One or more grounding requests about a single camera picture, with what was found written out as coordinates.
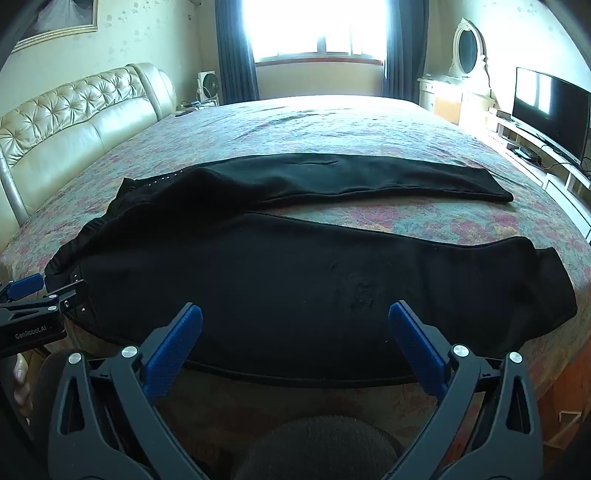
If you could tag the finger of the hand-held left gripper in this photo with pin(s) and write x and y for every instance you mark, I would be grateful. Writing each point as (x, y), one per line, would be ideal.
(25, 285)
(69, 293)

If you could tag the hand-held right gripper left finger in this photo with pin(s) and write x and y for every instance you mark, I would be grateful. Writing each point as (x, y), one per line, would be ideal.
(173, 353)

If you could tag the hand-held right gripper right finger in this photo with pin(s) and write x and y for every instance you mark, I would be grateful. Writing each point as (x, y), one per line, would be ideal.
(415, 350)

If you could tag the black pants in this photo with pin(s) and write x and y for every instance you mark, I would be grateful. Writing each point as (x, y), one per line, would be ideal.
(277, 286)

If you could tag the person's left hand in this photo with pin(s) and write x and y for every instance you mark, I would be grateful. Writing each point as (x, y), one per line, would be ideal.
(22, 383)

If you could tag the dark round cloth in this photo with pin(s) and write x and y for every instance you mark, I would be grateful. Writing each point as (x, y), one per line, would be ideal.
(314, 447)

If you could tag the cream tufted leather headboard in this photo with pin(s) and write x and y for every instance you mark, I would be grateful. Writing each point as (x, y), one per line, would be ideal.
(69, 120)

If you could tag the white television stand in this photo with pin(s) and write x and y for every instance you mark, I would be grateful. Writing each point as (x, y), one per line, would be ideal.
(561, 182)

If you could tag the black set-top box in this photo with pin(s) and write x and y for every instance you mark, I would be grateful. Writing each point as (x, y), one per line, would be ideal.
(521, 153)

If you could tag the floral bedspread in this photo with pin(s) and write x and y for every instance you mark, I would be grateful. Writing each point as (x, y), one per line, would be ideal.
(323, 124)

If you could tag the white box fan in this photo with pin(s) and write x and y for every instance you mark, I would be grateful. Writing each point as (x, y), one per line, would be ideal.
(208, 86)

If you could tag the white vanity dresser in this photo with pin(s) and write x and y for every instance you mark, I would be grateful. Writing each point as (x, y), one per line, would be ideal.
(450, 99)

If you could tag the black flat television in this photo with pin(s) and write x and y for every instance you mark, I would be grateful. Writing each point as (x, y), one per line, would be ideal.
(549, 110)

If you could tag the dark blue curtain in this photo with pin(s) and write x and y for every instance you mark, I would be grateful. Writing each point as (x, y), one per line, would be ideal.
(401, 50)
(235, 55)

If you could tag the oval white vanity mirror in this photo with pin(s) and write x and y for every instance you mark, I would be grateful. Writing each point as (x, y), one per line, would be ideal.
(467, 46)

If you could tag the bright window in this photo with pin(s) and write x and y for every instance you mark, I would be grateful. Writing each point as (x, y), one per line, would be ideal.
(318, 27)

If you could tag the framed wall picture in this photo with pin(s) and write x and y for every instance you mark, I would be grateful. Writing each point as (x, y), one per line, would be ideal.
(64, 14)

